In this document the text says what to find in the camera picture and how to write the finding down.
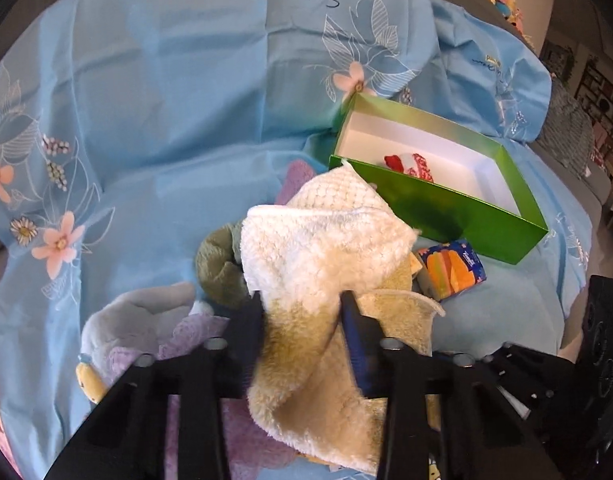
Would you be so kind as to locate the orange blue tissue pack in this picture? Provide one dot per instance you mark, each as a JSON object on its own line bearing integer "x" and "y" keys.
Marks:
{"x": 449, "y": 269}

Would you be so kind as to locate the green cardboard box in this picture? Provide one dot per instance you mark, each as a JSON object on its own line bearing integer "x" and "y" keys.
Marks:
{"x": 477, "y": 192}

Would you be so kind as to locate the red white small pouch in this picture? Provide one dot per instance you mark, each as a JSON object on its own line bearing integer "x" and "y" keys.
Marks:
{"x": 411, "y": 164}

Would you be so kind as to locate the light blue plush toy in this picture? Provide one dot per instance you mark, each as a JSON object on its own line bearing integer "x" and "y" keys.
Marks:
{"x": 142, "y": 319}

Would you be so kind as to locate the cream white towel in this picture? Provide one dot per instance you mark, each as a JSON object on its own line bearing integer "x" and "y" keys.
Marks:
{"x": 335, "y": 234}

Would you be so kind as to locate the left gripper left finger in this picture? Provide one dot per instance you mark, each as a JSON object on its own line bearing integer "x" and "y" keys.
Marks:
{"x": 125, "y": 435}

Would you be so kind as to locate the grey knit cushion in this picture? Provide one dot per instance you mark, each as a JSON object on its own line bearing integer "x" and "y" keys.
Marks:
{"x": 567, "y": 136}

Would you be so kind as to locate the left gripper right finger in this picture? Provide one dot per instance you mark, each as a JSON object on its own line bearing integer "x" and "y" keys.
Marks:
{"x": 441, "y": 410}

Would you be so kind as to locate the dark wall shelf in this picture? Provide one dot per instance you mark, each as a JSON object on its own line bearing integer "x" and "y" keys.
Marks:
{"x": 590, "y": 88}

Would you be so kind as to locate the light blue floral sheet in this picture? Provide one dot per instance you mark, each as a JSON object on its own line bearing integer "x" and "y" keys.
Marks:
{"x": 130, "y": 129}

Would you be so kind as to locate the olive green scrunchie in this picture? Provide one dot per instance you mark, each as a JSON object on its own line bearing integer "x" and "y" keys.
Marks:
{"x": 219, "y": 267}

